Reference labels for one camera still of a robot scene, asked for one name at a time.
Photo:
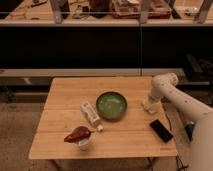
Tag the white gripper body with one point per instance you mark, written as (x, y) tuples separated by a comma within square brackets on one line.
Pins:
[(153, 98)]

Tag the white sponge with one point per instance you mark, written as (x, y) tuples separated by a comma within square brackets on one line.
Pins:
[(151, 108)]

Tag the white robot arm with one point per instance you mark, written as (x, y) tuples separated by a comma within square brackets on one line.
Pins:
[(201, 148)]

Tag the black smartphone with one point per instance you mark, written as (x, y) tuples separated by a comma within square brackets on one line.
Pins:
[(161, 131)]

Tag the green ceramic bowl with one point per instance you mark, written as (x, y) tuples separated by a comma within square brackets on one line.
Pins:
[(111, 105)]

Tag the white plastic bottle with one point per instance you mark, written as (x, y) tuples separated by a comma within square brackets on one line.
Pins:
[(92, 116)]

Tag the dark red toy vegetable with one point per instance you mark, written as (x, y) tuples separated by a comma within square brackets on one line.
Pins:
[(78, 134)]

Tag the small white cup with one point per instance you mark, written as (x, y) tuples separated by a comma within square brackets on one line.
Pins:
[(83, 144)]

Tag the long workbench shelf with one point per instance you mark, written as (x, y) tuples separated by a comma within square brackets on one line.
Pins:
[(32, 45)]

